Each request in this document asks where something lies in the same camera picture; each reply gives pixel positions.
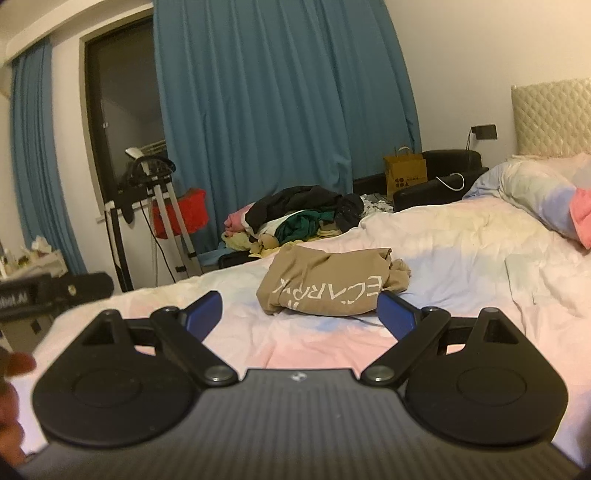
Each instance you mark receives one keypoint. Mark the brown paper bag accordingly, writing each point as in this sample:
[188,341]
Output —
[404,169]

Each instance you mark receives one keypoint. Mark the white dressing table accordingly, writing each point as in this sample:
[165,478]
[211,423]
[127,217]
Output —
[24,335]

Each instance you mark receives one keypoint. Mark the pastel pillow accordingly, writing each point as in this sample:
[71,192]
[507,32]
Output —
[554,190]

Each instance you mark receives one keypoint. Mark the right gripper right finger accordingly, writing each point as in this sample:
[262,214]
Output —
[474,380]

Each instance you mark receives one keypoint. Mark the tan hooded garment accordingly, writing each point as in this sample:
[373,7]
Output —
[315,282]

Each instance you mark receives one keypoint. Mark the black bedside sofa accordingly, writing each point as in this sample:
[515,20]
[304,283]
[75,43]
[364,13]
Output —
[450,175]

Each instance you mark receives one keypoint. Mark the quilted beige headboard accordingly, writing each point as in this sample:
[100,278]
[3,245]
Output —
[552,119]

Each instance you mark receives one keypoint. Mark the garment steamer stand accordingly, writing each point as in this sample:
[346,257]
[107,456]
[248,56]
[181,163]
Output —
[148,185]

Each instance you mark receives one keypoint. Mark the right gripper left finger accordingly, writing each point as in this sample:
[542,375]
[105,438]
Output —
[122,381]

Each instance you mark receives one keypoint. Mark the dark window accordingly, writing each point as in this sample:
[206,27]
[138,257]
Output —
[122,99]

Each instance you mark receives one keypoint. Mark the tissue box on table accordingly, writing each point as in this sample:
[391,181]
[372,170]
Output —
[41,246]

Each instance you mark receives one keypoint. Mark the person's left hand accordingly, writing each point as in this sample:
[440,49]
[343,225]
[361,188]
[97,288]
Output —
[12,434]

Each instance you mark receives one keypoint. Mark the pile of mixed clothes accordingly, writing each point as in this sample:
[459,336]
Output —
[297,215]

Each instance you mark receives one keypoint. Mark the black wall socket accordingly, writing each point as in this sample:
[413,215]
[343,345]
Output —
[485,132]

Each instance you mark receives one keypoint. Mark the red fabric bag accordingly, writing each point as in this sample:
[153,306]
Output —
[192,209]

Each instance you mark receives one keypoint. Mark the narrow blue curtain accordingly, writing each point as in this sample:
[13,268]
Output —
[39,194]

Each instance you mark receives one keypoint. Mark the large blue curtain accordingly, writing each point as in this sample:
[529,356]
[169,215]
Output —
[258,96]

